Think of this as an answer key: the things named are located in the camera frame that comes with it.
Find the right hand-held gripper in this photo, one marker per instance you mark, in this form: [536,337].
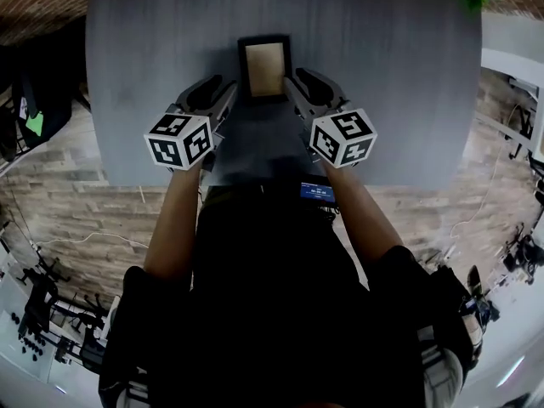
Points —
[342,138]

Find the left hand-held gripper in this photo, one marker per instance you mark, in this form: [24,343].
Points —
[178,140]

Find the black picture frame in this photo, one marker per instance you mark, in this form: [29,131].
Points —
[265,69]

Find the person's right forearm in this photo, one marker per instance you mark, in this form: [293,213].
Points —
[361,223]

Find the person's left forearm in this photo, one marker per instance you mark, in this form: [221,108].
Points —
[176,228]

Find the small device with blue screen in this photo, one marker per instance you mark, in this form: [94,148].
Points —
[316,190]

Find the black bag with green patch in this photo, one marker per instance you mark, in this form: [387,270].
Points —
[38,100]

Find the white desk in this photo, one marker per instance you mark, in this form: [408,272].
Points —
[506,36]

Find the person's black clothing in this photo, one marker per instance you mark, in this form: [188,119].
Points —
[276,313]

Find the black office chair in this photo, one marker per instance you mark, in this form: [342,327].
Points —
[40,296]
[525,251]

